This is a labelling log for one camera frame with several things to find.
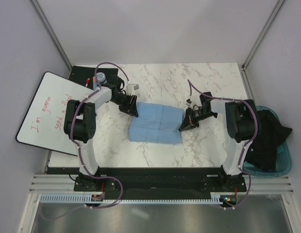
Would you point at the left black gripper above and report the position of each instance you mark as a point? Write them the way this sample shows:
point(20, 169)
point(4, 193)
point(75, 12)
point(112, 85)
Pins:
point(130, 109)

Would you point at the black mat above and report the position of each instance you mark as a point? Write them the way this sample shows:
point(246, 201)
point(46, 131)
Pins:
point(80, 75)

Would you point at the white dry-erase board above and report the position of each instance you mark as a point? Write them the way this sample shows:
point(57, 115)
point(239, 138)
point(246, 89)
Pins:
point(43, 124)

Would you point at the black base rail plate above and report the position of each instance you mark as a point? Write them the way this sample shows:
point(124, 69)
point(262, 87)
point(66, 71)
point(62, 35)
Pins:
point(160, 183)

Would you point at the light blue long sleeve shirt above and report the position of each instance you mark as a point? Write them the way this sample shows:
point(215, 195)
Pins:
point(156, 123)

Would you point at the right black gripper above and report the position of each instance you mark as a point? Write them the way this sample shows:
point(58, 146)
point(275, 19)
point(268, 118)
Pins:
point(189, 122)

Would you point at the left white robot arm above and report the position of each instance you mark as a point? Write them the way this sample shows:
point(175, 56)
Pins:
point(80, 117)

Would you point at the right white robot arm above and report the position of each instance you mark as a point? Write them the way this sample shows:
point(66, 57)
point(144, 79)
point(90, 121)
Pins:
point(241, 124)

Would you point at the black clothes in bin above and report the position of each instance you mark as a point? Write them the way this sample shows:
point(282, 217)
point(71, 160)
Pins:
point(269, 143)

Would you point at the light blue marker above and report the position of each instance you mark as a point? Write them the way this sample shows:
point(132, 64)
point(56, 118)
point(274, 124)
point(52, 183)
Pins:
point(94, 83)

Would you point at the red white marker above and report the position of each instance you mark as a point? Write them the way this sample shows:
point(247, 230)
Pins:
point(87, 82)

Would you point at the white slotted cable duct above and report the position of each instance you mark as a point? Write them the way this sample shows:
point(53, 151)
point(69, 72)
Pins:
point(92, 199)

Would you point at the blue white round container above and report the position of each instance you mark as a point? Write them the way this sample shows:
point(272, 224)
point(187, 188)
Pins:
point(100, 78)

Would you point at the teal plastic bin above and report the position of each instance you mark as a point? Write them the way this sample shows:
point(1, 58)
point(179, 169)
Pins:
point(274, 168)

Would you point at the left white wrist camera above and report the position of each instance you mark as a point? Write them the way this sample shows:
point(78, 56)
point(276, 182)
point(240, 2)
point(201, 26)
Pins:
point(131, 88)

